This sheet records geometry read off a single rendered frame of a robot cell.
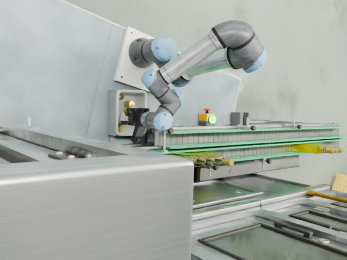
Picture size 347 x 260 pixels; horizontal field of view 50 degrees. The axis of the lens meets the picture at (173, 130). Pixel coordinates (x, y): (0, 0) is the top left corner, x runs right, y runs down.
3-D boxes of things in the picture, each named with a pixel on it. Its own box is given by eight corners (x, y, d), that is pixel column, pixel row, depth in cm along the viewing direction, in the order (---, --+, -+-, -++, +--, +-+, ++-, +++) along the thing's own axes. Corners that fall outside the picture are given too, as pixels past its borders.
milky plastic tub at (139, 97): (107, 134, 183) (116, 136, 176) (108, 89, 181) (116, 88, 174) (137, 133, 193) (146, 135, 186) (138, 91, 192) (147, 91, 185)
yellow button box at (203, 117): (198, 125, 219) (206, 125, 213) (198, 112, 219) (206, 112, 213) (206, 124, 224) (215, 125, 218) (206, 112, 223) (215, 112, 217)
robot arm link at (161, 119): (178, 119, 158) (167, 134, 155) (163, 118, 166) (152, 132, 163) (167, 107, 154) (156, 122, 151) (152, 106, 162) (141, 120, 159)
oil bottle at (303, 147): (292, 150, 258) (330, 156, 236) (292, 142, 258) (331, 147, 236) (297, 150, 262) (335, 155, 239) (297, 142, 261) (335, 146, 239)
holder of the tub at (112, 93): (107, 145, 183) (114, 147, 177) (108, 90, 181) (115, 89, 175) (136, 143, 194) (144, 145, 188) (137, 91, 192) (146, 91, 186)
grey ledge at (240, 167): (188, 178, 213) (202, 181, 205) (189, 162, 213) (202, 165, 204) (287, 164, 272) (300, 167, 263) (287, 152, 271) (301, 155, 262)
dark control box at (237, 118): (230, 124, 236) (239, 125, 230) (230, 111, 236) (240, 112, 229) (238, 124, 241) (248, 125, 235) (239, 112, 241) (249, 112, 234)
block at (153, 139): (145, 145, 190) (153, 146, 184) (145, 126, 189) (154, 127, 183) (151, 144, 192) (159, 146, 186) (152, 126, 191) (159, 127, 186)
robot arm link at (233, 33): (243, 11, 137) (139, 85, 149) (257, 34, 142) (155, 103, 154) (235, 2, 146) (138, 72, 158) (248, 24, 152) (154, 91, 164)
